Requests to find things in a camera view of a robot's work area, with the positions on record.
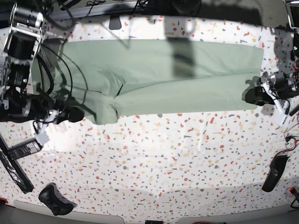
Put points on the red clip left edge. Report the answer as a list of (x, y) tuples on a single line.
[(2, 201)]

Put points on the light green T-shirt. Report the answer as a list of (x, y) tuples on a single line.
[(108, 79)]

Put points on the black TV remote control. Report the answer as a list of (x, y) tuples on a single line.
[(24, 149)]

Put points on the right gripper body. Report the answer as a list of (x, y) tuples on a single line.
[(43, 109)]

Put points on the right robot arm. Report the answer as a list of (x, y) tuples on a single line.
[(21, 48)]

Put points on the black game controller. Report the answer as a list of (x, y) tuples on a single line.
[(48, 197)]

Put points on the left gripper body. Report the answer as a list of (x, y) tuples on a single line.
[(281, 87)]

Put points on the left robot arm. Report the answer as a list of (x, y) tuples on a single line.
[(289, 52)]

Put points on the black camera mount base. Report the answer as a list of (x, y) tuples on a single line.
[(115, 22)]

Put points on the long black bar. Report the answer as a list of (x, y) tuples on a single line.
[(14, 170)]

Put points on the black curved handle right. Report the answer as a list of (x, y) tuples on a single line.
[(277, 168)]

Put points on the small black stick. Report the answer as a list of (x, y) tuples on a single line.
[(294, 111)]

